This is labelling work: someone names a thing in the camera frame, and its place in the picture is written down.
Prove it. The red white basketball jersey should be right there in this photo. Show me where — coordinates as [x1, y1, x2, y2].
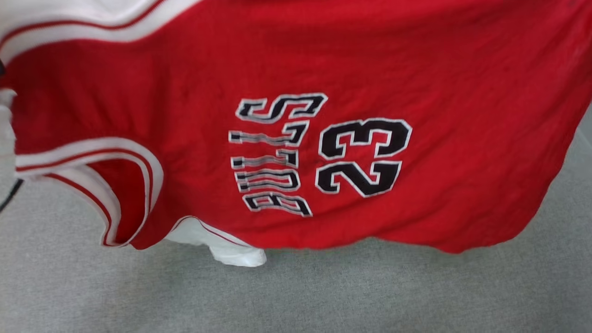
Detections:
[0, 0, 592, 268]

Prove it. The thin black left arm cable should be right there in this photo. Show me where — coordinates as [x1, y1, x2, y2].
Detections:
[0, 178, 25, 214]

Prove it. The grey fabric sofa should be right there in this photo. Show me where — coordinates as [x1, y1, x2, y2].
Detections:
[0, 104, 592, 333]

